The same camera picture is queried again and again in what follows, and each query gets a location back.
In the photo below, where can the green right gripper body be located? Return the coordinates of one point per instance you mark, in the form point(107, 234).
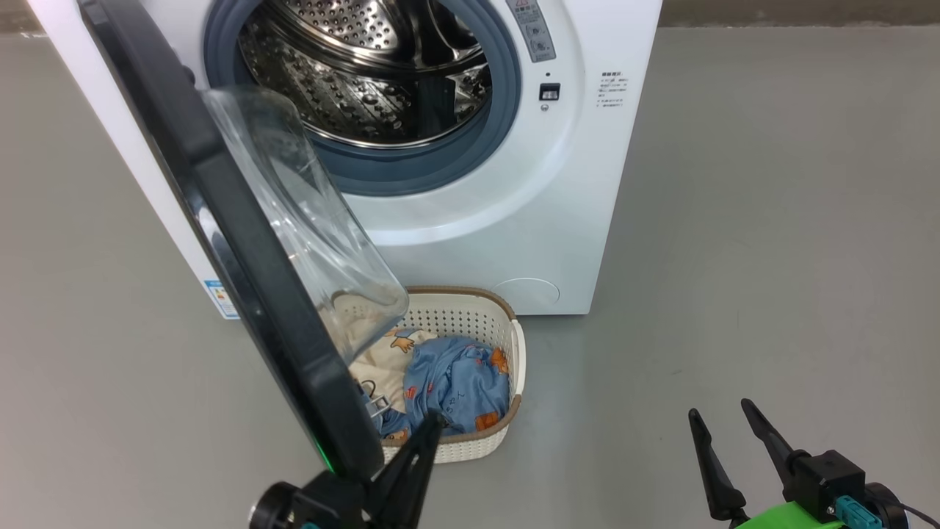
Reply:
point(789, 518)

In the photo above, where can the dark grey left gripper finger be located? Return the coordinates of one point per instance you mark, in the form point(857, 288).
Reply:
point(404, 477)

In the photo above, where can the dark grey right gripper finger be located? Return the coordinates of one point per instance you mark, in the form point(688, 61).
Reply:
point(767, 441)
point(716, 477)

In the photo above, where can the blue cartoon print garment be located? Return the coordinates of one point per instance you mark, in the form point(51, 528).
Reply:
point(455, 382)

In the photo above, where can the cream and blue cartoon garment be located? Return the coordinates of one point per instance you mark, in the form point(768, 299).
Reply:
point(382, 367)

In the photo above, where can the black round glass washer door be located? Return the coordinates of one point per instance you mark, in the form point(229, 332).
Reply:
point(242, 242)

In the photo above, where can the white front-load washing machine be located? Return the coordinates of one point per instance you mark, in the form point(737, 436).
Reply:
point(514, 220)

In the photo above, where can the black door latch socket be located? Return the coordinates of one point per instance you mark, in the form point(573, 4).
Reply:
point(549, 92)

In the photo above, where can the cream perforated laundry basket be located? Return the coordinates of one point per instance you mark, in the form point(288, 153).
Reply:
point(470, 316)

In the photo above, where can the round white filter cover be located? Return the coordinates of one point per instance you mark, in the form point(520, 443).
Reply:
point(525, 290)

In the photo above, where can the blue energy label sticker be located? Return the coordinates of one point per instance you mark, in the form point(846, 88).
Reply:
point(220, 297)

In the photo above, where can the grey warning label sticker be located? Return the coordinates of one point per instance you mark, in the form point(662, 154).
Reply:
point(536, 33)

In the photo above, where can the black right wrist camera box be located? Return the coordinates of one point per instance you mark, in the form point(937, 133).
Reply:
point(822, 477)

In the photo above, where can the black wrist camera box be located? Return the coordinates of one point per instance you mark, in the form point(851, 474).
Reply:
point(822, 477)
point(323, 503)

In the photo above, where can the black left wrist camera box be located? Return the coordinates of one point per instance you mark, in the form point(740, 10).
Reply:
point(323, 503)

